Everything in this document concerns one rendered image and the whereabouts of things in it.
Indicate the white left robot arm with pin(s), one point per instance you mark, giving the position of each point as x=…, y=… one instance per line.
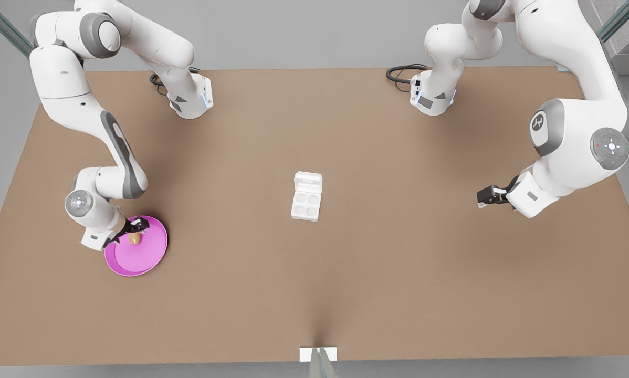
x=572, y=126

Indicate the pink round plate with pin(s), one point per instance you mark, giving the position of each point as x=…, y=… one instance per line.
x=138, y=254

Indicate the silver frame post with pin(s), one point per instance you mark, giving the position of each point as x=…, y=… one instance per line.
x=320, y=362
x=611, y=21
x=4, y=26

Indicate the brown egg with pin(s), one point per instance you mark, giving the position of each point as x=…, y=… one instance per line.
x=134, y=239

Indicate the white egg box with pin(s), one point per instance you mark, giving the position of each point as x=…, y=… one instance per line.
x=306, y=196

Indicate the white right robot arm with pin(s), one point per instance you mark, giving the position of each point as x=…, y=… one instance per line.
x=62, y=79

